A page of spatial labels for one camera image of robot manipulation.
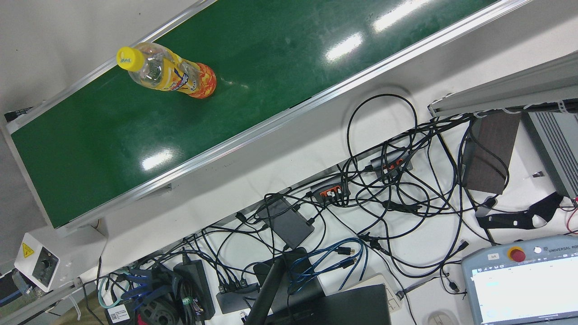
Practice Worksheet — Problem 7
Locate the orange drink bottle yellow cap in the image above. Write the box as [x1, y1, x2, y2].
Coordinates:
[116, 42, 217, 99]

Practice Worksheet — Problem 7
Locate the black flat rectangular box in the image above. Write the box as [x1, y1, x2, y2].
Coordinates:
[258, 196, 315, 250]

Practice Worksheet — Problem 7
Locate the green belt conveyor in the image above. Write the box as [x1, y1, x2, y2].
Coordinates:
[2, 0, 536, 238]

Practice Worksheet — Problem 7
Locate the black monitor stand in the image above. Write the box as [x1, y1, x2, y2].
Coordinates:
[244, 247, 326, 325]

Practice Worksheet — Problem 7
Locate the black multiport hub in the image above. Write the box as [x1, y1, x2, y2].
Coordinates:
[216, 281, 261, 315]

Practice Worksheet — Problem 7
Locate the white keyboard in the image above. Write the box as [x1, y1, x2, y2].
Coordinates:
[347, 273, 403, 313]

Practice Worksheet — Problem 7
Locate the black monitor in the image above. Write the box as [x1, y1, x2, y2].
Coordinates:
[271, 283, 392, 325]

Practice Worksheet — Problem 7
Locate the black power adapter brick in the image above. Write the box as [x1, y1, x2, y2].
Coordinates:
[173, 260, 216, 322]

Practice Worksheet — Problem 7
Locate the dark brown wooden block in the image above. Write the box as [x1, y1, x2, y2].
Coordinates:
[461, 112, 521, 195]

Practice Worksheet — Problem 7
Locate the grey computer mouse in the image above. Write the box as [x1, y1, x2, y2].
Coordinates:
[427, 311, 460, 325]

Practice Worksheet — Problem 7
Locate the white conveyor control box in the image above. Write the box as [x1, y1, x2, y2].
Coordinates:
[14, 225, 108, 293]

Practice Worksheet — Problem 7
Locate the grey robot teach pendant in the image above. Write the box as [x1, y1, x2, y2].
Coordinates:
[461, 235, 578, 325]

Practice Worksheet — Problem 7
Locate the grey finned power box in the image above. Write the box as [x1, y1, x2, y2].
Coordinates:
[522, 111, 578, 199]

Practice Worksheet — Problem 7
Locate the blue cable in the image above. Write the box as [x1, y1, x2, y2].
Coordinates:
[287, 237, 369, 295]

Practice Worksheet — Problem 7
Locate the black looped cable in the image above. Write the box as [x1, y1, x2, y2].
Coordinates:
[346, 93, 419, 190]

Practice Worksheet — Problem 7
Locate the aluminium frame post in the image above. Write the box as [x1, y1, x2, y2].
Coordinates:
[428, 51, 578, 119]

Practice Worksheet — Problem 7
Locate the black curved bracket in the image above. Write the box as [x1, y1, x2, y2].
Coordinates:
[475, 191, 564, 231]

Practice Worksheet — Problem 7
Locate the teal cable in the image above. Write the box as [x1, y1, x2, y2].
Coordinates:
[98, 276, 125, 310]

